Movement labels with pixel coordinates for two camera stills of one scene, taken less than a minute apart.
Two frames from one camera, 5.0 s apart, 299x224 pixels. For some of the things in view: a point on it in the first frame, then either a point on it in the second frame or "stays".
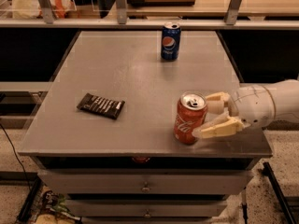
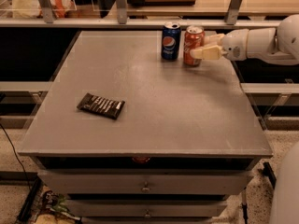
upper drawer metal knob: x=146 y=189 stays
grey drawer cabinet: x=133 y=170 stays
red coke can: x=191 y=114 to x=193 y=37
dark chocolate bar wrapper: x=106 y=107 stays
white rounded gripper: x=254 y=105 to x=235 y=45
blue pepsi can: x=171 y=40 stays
